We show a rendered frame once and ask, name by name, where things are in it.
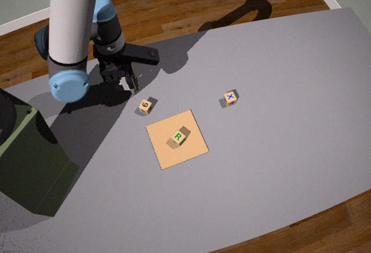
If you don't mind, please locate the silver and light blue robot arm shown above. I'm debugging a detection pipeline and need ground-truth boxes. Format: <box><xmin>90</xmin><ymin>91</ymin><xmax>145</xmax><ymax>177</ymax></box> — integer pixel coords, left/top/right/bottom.
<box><xmin>0</xmin><ymin>0</ymin><xmax>159</xmax><ymax>146</ymax></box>

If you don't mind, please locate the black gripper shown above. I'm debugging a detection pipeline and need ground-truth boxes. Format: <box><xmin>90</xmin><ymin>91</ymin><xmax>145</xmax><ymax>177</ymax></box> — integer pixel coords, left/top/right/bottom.
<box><xmin>93</xmin><ymin>43</ymin><xmax>137</xmax><ymax>95</ymax></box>

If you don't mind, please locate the tan square mat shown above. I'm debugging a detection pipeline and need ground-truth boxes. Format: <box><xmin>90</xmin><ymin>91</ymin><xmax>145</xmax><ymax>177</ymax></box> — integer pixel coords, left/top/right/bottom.
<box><xmin>146</xmin><ymin>110</ymin><xmax>209</xmax><ymax>170</ymax></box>

